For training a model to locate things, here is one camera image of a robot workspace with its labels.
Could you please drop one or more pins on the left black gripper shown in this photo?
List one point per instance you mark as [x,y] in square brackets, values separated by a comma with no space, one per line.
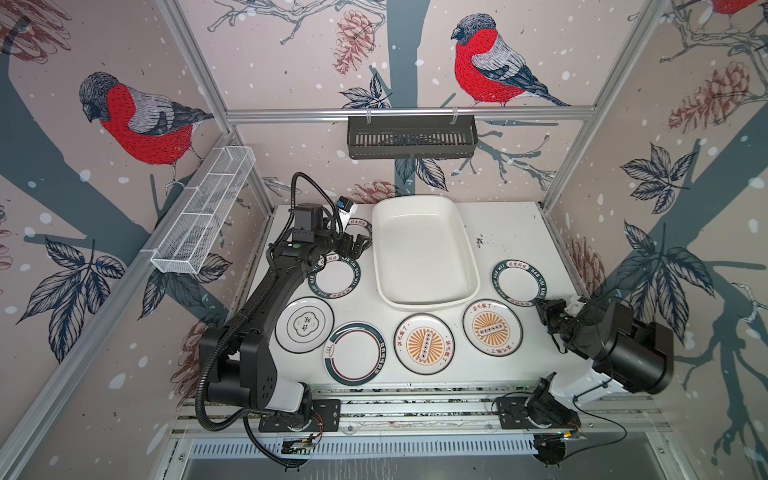
[355,251]

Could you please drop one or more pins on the green ring plate mid left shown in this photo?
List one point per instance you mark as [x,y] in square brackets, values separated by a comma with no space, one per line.
[334,277]

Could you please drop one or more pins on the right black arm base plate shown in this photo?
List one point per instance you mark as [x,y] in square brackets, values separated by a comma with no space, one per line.
[528,413]

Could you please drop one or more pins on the black wire shelf basket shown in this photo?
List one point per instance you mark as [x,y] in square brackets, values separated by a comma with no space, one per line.
[412,137]

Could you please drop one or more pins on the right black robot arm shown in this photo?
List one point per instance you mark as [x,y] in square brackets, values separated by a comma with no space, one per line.
[625,356]

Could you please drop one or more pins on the white plate black cloud emblem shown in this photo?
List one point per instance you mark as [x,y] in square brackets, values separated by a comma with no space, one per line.
[304,325]

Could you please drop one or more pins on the green ring plate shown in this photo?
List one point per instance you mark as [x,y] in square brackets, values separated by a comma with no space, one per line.
[359,226]
[518,283]

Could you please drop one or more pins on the horizontal aluminium frame bar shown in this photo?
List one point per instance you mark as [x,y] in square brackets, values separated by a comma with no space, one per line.
[270,116]

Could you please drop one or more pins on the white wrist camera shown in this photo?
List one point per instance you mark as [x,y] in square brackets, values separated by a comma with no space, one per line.
[346,209]
[575,305]

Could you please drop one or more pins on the aluminium mounting rail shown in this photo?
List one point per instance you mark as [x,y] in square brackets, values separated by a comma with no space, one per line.
[469,410]

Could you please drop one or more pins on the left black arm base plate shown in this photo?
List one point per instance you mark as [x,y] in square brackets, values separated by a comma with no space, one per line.
[318,416]

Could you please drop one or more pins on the orange sunburst plate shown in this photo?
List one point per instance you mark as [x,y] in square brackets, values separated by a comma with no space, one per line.
[424,344]
[492,328]

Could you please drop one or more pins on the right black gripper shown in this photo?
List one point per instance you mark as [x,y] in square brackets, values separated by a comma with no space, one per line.
[548,310]

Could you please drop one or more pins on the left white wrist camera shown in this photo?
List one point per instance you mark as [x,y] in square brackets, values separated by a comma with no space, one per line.
[346,209]

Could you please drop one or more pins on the white plastic bin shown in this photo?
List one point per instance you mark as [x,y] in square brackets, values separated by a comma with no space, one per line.
[423,259]

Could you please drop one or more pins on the white mesh wall basket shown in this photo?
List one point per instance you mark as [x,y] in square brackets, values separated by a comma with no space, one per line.
[194,232]

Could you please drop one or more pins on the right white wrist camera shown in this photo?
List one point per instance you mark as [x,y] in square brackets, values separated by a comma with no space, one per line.
[575,305]

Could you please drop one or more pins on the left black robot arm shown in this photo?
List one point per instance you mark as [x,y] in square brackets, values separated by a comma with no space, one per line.
[237,372]

